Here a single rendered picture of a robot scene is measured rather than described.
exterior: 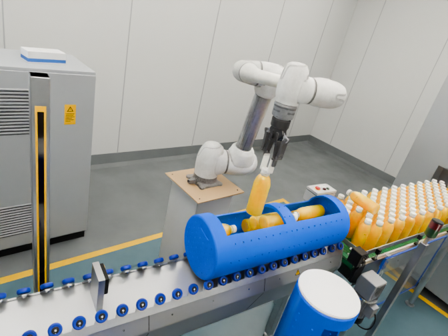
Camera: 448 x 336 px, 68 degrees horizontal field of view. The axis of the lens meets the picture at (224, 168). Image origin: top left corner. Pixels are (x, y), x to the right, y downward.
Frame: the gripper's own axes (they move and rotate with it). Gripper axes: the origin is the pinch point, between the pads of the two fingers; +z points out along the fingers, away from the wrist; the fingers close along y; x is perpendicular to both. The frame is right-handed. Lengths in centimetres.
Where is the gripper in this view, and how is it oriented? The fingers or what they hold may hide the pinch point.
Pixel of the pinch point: (268, 163)
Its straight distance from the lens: 140.2
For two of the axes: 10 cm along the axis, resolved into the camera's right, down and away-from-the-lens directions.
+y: 5.3, 4.5, -7.2
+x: 8.2, -0.6, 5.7
